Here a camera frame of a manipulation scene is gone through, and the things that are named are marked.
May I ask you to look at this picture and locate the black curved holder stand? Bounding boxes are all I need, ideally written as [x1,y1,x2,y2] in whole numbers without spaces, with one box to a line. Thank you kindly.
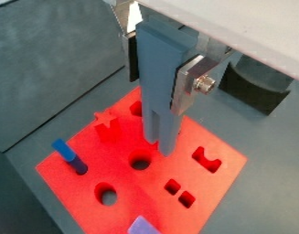
[220,55,293,115]

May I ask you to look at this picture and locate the purple rectangular peg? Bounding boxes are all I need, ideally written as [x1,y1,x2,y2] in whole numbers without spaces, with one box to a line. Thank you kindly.
[128,216,162,234]

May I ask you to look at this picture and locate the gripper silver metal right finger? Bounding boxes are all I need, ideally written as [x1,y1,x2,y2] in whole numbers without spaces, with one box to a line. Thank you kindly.
[170,33,233,115]

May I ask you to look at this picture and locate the red star peg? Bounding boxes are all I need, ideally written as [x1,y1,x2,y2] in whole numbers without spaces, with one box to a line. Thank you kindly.
[94,110,122,143]

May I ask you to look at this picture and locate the light blue double-square block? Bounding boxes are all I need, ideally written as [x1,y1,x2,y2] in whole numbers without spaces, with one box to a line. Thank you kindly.
[136,16,196,156]

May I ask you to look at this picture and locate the red shape-sorting board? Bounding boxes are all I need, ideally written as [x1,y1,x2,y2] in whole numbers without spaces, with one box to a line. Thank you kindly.
[37,89,248,234]

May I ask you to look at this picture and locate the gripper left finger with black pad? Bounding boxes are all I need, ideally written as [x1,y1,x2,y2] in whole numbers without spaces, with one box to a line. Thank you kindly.
[104,0,144,82]

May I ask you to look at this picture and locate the dark blue peg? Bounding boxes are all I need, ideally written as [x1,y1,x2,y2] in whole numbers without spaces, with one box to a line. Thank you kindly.
[51,139,89,175]

